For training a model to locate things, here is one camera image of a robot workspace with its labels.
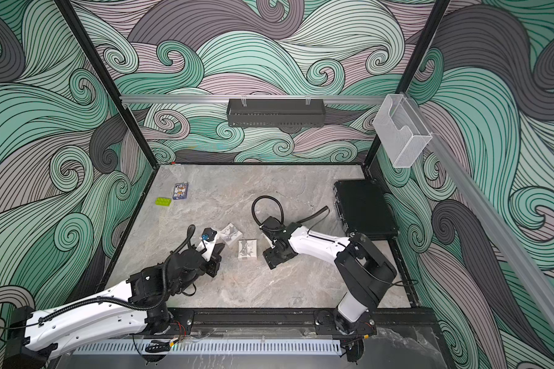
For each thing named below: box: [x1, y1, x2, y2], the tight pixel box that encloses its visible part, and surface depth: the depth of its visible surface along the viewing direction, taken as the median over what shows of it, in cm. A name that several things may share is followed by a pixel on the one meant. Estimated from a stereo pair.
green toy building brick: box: [155, 196, 172, 207], surface depth 106 cm
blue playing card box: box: [172, 182, 189, 200], surface depth 109 cm
